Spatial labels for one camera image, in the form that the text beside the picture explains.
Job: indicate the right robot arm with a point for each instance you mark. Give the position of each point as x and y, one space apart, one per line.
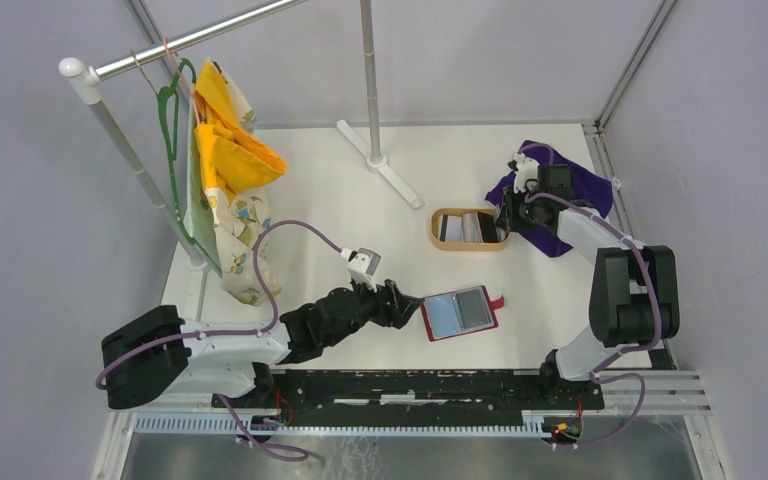
633 303

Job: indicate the metal clothes rack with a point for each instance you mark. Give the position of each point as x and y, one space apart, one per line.
85 81

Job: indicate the oval wooden tray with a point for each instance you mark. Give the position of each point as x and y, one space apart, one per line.
466 247

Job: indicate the red card holder wallet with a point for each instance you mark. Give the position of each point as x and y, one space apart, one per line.
441 319

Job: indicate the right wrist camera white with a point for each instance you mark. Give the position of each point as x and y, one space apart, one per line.
525 172

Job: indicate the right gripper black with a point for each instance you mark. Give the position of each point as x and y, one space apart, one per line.
508 220

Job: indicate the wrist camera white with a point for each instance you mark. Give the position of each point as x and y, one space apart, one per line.
525 172
362 265

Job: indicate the yellow dinosaur print garment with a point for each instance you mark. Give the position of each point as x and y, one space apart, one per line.
228 172

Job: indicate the white cable duct strip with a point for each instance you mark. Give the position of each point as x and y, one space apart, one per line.
224 424

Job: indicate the green clothes hanger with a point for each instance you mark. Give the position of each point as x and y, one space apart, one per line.
167 99

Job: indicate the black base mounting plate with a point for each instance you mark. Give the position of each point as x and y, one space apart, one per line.
415 398

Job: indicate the purple cloth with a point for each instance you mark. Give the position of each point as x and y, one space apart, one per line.
589 187

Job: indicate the silver credit card in tray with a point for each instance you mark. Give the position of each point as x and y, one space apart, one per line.
459 228

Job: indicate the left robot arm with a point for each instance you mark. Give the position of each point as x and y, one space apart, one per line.
161 353

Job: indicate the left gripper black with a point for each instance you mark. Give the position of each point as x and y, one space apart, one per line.
387 313

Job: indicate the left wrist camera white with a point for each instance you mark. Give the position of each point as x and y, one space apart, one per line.
362 265

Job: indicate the black card in tray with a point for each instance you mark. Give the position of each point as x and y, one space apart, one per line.
488 230

